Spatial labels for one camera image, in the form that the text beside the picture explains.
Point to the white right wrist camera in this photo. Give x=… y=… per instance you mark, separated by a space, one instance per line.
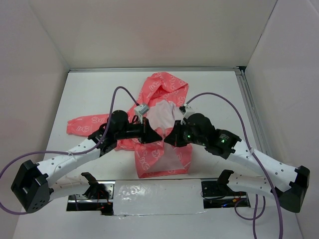
x=186 y=111

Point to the pink hooded kids jacket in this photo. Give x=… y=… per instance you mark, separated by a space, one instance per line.
x=163 y=93

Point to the aluminium rail right edge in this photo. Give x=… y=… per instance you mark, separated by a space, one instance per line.
x=251 y=110

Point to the aluminium rail edge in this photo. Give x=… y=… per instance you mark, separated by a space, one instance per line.
x=160 y=69
x=251 y=110

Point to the aluminium rail back edge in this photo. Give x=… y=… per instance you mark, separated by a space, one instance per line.
x=160 y=69

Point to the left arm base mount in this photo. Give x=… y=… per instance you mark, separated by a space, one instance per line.
x=97 y=197

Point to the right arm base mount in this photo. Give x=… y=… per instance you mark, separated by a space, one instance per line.
x=216 y=193

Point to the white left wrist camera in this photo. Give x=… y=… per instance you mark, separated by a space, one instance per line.
x=141 y=110

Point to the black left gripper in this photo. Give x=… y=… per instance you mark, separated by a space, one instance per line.
x=147 y=134

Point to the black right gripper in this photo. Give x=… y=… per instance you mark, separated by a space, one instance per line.
x=174 y=137

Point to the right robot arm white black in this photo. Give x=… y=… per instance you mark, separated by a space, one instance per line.
x=288 y=183

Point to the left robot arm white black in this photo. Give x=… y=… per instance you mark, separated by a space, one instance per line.
x=33 y=182

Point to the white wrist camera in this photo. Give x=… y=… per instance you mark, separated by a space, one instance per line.
x=141 y=110
x=186 y=111

